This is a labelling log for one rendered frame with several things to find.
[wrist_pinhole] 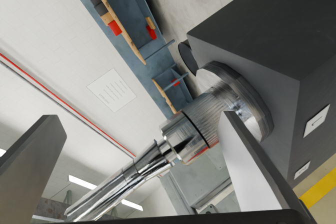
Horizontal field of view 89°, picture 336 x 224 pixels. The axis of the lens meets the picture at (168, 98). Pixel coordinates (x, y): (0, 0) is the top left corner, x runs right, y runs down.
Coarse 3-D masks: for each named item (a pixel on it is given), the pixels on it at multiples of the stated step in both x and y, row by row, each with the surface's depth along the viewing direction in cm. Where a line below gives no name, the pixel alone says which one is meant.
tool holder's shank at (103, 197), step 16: (160, 144) 16; (144, 160) 15; (160, 160) 15; (112, 176) 16; (128, 176) 15; (144, 176) 15; (96, 192) 16; (112, 192) 15; (128, 192) 15; (80, 208) 15; (96, 208) 15
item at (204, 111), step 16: (208, 96) 16; (224, 96) 15; (176, 112) 17; (192, 112) 15; (208, 112) 15; (176, 128) 15; (192, 128) 15; (208, 128) 15; (192, 144) 14; (208, 144) 15
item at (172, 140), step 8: (160, 128) 16; (168, 128) 15; (168, 136) 15; (176, 136) 15; (168, 144) 15; (176, 144) 14; (176, 152) 14; (184, 152) 14; (184, 160) 15; (192, 160) 15
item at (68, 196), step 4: (68, 192) 591; (68, 196) 580; (64, 200) 579; (68, 200) 570; (112, 208) 768; (112, 212) 760; (116, 212) 753; (116, 216) 735; (32, 220) 508; (36, 220) 518; (40, 220) 529; (44, 220) 540; (48, 220) 551
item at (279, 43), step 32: (256, 0) 16; (288, 0) 14; (320, 0) 12; (192, 32) 17; (224, 32) 15; (256, 32) 13; (288, 32) 11; (320, 32) 10; (224, 64) 14; (256, 64) 11; (288, 64) 10; (320, 64) 9; (256, 96) 13; (288, 96) 10; (320, 96) 11; (256, 128) 14; (288, 128) 12; (320, 128) 14; (288, 160) 16; (320, 160) 22
